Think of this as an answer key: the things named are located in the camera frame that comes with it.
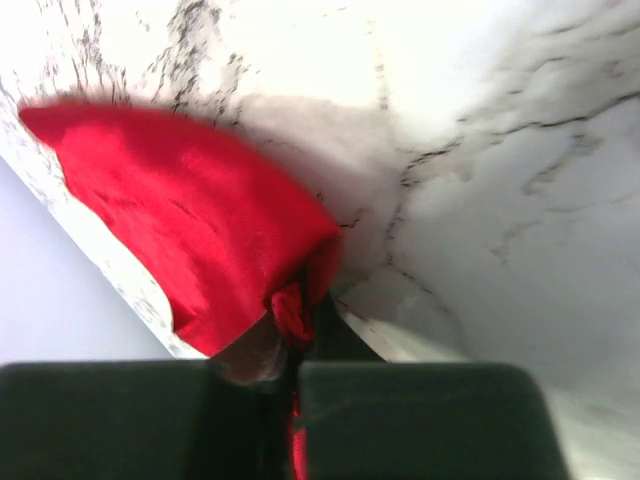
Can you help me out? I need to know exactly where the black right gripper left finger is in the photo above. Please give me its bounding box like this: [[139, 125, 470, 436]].
[[1, 361, 291, 479]]

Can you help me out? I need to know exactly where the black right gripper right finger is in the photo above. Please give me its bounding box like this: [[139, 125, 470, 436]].
[[294, 298, 569, 479]]

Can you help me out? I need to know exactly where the red cloth napkin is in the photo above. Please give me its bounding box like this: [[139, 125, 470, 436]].
[[19, 101, 342, 479]]

